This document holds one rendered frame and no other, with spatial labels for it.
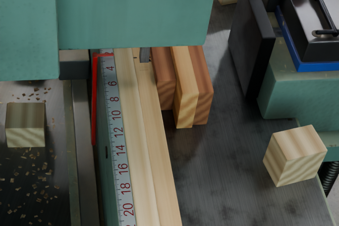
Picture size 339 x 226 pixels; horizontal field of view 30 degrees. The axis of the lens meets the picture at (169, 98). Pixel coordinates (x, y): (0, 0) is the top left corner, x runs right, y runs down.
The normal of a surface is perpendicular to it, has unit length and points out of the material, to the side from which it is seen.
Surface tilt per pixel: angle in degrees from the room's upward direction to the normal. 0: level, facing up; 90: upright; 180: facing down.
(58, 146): 0
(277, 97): 90
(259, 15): 0
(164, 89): 90
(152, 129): 0
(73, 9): 90
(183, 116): 90
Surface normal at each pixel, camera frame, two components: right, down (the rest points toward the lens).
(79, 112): 0.10, -0.66
